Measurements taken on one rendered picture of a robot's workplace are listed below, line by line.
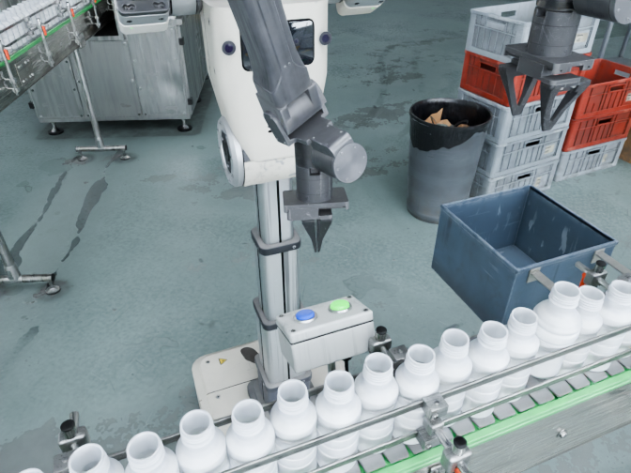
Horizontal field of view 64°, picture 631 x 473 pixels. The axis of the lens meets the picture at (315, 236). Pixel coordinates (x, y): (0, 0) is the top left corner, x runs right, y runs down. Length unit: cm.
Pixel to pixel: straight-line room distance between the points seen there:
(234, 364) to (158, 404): 42
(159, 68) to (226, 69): 320
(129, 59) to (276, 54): 361
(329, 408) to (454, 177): 237
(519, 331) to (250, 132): 63
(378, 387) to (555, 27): 51
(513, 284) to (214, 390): 105
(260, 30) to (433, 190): 242
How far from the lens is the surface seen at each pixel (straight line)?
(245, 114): 103
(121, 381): 229
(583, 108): 368
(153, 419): 214
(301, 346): 78
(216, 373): 187
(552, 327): 81
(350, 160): 70
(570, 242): 155
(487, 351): 76
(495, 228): 162
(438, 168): 290
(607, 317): 91
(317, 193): 78
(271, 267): 129
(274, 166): 110
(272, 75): 67
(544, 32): 75
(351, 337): 81
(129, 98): 434
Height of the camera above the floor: 167
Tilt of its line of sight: 35 degrees down
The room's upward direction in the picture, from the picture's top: straight up
